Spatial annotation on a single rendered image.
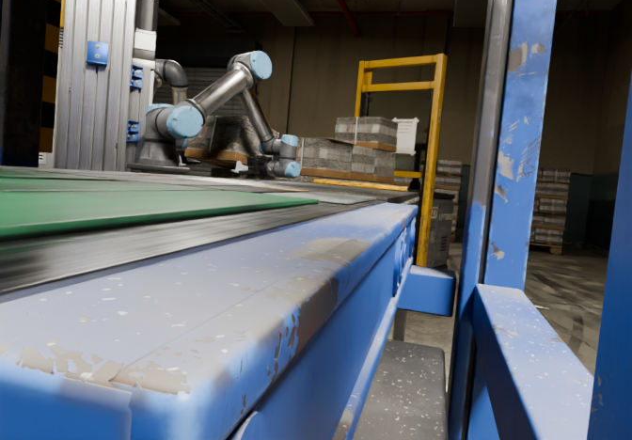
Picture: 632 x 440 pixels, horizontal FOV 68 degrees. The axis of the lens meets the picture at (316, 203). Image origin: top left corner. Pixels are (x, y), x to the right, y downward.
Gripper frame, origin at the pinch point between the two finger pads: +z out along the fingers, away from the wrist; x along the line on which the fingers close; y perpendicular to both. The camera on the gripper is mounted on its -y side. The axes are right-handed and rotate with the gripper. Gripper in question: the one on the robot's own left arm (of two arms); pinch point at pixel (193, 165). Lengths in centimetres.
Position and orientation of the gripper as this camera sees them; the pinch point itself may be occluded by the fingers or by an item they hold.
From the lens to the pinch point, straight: 260.5
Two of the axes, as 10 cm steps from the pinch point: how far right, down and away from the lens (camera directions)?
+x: 5.7, -1.9, 8.0
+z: 8.2, 1.1, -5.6
